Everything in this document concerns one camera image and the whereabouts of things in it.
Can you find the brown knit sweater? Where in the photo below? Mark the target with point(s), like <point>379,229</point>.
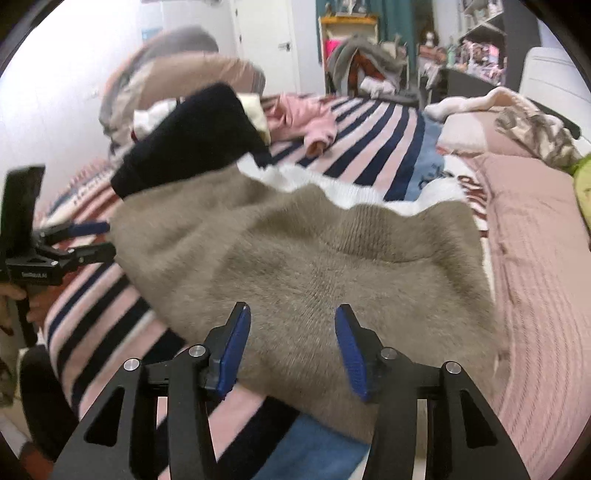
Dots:
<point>300,267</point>

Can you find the large pink pillow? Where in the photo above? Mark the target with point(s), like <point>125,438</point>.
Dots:
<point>545,277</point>

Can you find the grey patterned cloth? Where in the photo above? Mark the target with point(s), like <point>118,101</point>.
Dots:
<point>540,134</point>

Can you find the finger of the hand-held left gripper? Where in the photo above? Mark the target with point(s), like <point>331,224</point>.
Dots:
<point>92,254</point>
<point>87,227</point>

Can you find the grey clothes pile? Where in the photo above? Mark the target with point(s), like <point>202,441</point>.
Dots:
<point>351,53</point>

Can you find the green avocado plush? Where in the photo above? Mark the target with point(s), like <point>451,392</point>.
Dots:
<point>584,180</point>

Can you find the blue wall poster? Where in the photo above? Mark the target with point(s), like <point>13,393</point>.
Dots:
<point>150,33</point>

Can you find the pink garment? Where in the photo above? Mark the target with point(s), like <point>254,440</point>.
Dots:
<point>300,115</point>

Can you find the striped blanket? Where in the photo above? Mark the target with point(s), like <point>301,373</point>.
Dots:
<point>364,134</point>

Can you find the white door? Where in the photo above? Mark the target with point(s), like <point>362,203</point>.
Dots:
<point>263,37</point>

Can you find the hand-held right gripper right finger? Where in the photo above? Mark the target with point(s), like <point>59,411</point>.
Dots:
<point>353,355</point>

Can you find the person's left hand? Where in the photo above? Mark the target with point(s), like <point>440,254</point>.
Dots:
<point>11,293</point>

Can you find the black garment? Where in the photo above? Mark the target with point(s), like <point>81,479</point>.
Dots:
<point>194,134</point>

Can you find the cluttered desk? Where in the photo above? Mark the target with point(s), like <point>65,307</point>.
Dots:
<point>461,83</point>

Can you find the small pink pillow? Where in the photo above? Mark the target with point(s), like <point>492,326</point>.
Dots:
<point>466,131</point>

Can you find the teal curtain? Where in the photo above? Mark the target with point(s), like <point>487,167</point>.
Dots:
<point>397,14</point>

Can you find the white bed headboard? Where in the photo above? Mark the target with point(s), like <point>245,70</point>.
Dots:
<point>545,69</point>

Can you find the white fleece cloth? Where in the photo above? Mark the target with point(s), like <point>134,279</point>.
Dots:
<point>461,104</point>

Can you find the yellow shelf unit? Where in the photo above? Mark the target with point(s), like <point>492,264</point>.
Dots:
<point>346,21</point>

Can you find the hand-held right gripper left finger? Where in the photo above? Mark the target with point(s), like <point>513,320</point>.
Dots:
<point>233,350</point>

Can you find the rolled pink grey duvet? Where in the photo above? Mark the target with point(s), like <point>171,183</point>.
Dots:
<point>194,69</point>

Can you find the dark cloth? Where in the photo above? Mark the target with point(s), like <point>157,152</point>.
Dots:
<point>46,406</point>

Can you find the wig head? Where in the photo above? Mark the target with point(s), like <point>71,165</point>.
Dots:
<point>429,37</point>

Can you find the dark bookshelf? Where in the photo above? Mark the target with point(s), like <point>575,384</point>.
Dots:
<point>521,27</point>

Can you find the white garment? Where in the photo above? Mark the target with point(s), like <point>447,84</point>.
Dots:
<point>150,117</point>

